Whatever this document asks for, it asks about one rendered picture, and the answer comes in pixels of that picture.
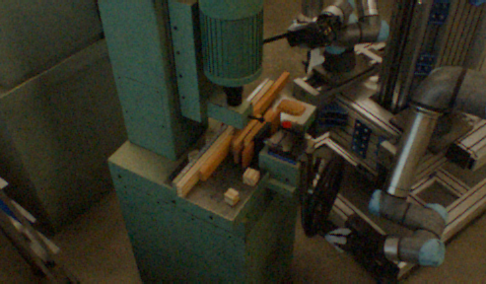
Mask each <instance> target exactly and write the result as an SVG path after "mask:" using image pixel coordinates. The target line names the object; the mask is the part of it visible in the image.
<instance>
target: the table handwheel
mask: <svg viewBox="0 0 486 284"><path fill-rule="evenodd" d="M344 173H345V158H344V157H343V156H341V155H339V154H338V155H336V156H334V157H332V159H331V160H330V161H329V162H328V163H327V165H326V166H325V168H324V169H323V172H322V174H321V175H320V176H319V178H318V181H317V184H316V185H315V186H314V185H313V184H309V186H308V188H309V190H308V195H309V196H311V198H310V202H309V206H308V209H307V212H306V216H305V225H304V230H305V235H306V236H307V237H309V238H313V236H315V235H316V234H315V233H314V232H313V230H314V228H318V229H321V228H322V225H324V223H325V221H326V220H327V217H328V216H329V214H330V212H331V208H332V207H333V205H334V202H335V201H336V197H337V194H338V192H339V189H340V187H341V182H342V180H343V176H344ZM331 175H332V176H331ZM330 176H331V177H330ZM329 178H330V179H329ZM327 181H328V182H327ZM326 185H327V186H326ZM320 204H322V206H321V213H320V215H319V216H318V219H317V221H316V222H315V223H313V217H314V215H315V211H316V209H317V207H318V206H319V205H320Z"/></svg>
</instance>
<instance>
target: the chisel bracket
mask: <svg viewBox="0 0 486 284"><path fill-rule="evenodd" d="M206 108H207V116H208V117H210V118H213V119H214V120H219V121H221V122H223V123H226V124H227V125H232V126H233V127H235V128H237V129H244V128H245V126H246V125H248V124H249V121H250V120H251V118H248V117H247V116H248V115H253V102H250V101H248V100H245V99H244V98H243V102H242V103H241V105H240V106H228V105H227V95H226V93H225V92H222V91H220V90H216V91H215V92H214V93H213V94H212V95H211V96H210V97H209V98H208V99H207V101H206Z"/></svg>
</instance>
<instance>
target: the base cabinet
mask: <svg viewBox="0 0 486 284"><path fill-rule="evenodd" d="M112 180H113V186H114V188H115V192H116V194H117V197H118V203H119V206H120V209H121V211H122V215H123V220H124V224H125V226H126V229H127V235H128V238H129V241H130V243H131V246H132V251H133V255H134V257H135V260H136V263H137V268H138V272H139V274H140V277H141V279H142V280H143V281H145V282H148V283H149V284H279V283H280V282H281V279H282V278H283V276H284V275H285V274H286V271H287V269H288V268H289V267H290V265H291V262H292V260H293V251H294V243H295V228H296V220H297V212H298V204H299V196H300V192H299V191H298V190H297V191H296V193H295V195H294V196H293V198H291V197H288V196H286V195H285V194H282V193H277V195H276V197H275V198H274V199H273V200H272V203H270V205H269V206H268V208H267V210H266V211H265V212H264V213H263V216H261V218H260V219H259V221H258V223H257V224H256V225H255V226H254V229H253V230H252V231H251V232H250V234H249V235H248V237H247V238H246V239H242V238H241V237H239V236H237V235H233V234H231V233H230V232H228V231H227V230H223V229H222V228H219V227H218V226H216V225H213V224H211V223H209V222H208V221H204V220H202V219H200V218H199V217H197V216H194V215H192V214H190V213H188V212H186V211H183V210H181V209H180V208H178V207H174V206H172V205H171V204H169V203H167V202H165V201H163V200H161V199H159V198H158V197H154V196H153V195H151V194H149V193H145V192H144V191H142V190H140V189H139V188H136V187H134V186H131V185H130V184H128V183H125V182H123V181H122V180H120V179H116V178H114V177H112Z"/></svg>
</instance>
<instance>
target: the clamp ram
mask: <svg viewBox="0 0 486 284"><path fill-rule="evenodd" d="M270 134H271V122H269V121H267V122H266V123H265V124H264V125H263V127H262V128H261V129H259V131H258V133H257V134H256V135H255V136H254V158H257V159H258V153H260V152H261V150H262V149H263V147H264V146H265V145H266V144H267V143H268V142H269V143H270V142H271V141H272V139H270Z"/></svg>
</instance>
